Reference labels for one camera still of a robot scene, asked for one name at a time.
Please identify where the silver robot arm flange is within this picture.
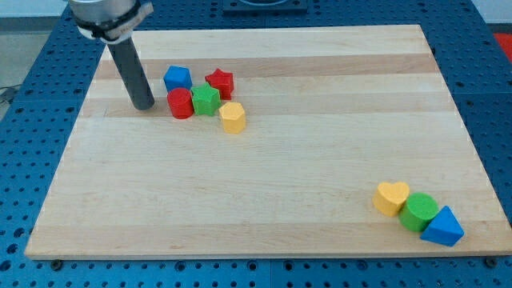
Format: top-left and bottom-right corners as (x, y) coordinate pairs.
(69, 0), (154, 45)

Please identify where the yellow heart block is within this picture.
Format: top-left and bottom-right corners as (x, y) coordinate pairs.
(372, 182), (410, 217)

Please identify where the yellow hexagon block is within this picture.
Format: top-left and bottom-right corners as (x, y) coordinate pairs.
(218, 102), (246, 134)

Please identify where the green star block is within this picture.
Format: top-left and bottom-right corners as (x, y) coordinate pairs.
(191, 82), (221, 116)

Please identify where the red star block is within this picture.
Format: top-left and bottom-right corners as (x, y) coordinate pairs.
(205, 68), (234, 100)

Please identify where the wooden board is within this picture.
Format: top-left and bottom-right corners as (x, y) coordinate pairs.
(25, 25), (511, 260)

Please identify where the red cylinder block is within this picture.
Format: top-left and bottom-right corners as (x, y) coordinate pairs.
(167, 88), (194, 119)

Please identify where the blue cube block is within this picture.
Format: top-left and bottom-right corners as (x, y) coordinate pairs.
(163, 66), (193, 92)

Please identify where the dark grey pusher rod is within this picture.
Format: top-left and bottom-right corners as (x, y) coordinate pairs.
(107, 38), (154, 110)

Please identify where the green cylinder block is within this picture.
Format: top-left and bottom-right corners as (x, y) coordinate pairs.
(398, 192), (439, 232)

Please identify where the blue triangle block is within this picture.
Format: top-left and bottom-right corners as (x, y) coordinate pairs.
(420, 206), (465, 246)

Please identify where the red object at edge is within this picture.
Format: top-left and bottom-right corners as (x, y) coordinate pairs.
(494, 33), (512, 62)

